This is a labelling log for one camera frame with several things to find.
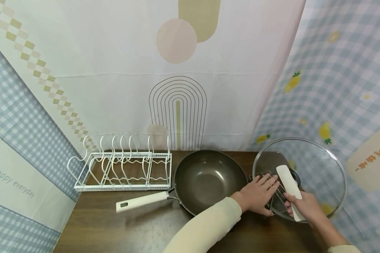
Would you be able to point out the person's right hand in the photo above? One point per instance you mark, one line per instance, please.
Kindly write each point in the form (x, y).
(310, 209)

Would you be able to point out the person's left hand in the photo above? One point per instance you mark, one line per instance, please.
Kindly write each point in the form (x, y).
(253, 196)

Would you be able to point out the person's left index finger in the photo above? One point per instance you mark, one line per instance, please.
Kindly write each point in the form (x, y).
(273, 189)

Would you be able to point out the person's left middle finger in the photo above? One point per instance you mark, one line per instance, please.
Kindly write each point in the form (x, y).
(270, 181)

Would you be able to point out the person's left little finger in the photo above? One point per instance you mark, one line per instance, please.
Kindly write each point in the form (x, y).
(256, 178)

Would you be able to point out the person's right thumb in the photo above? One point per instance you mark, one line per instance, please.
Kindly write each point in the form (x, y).
(292, 197)

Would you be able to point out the person's left ring finger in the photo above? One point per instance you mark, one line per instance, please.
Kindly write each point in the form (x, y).
(265, 177)

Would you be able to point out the person's left thumb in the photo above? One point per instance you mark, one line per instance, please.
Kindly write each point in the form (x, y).
(266, 211)

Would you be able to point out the person's right fingers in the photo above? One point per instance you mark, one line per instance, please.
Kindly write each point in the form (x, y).
(289, 210)

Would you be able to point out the person's right forearm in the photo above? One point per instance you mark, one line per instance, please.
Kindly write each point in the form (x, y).
(334, 236)

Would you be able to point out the person's left forearm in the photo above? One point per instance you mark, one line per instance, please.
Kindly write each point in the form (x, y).
(205, 228)

